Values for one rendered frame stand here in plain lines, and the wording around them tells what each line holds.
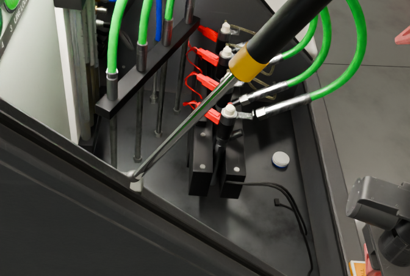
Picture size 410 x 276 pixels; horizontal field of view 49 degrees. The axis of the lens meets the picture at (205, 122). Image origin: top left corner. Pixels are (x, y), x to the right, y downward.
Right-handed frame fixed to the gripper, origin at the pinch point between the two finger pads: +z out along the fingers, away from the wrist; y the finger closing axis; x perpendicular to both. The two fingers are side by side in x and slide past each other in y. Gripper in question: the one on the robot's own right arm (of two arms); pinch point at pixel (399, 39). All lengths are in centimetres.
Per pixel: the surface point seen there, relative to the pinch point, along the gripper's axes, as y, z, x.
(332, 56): -98, 73, -163
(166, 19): 27.2, 31.7, 6.4
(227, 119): 10.7, 26.1, 19.7
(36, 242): 32, 22, 57
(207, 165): 4.5, 34.8, 22.2
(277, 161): -15.3, 34.6, 4.8
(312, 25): 10.0, 12.0, -0.2
